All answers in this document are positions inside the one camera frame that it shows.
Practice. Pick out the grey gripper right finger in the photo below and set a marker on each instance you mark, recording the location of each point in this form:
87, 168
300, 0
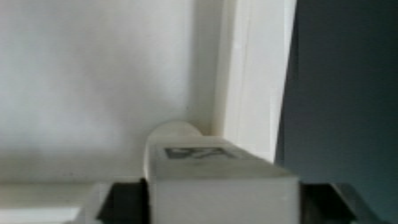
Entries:
332, 205

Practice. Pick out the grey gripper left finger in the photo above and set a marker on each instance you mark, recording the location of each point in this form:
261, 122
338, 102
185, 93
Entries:
117, 204

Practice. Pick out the white table leg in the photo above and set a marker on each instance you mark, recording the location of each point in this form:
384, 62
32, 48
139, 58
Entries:
213, 185

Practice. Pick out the white square tabletop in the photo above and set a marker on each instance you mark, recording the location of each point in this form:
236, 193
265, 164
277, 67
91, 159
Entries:
116, 64

